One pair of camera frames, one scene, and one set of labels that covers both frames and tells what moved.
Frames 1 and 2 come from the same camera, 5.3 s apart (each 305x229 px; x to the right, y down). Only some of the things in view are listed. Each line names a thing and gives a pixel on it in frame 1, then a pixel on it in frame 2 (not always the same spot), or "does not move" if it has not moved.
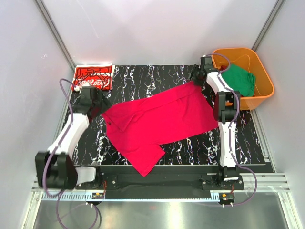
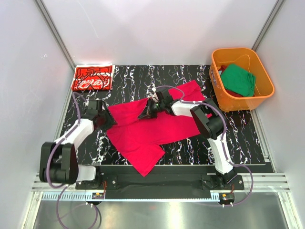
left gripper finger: (101, 109) to (108, 123)
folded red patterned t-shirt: (100, 76) does not move
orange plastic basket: (245, 58) does not move
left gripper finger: (106, 101) to (106, 111)
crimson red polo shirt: (137, 127) does not move
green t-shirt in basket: (240, 79) does not move
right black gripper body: (195, 77) to (148, 109)
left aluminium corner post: (49, 22) does not move
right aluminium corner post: (269, 24) does not move
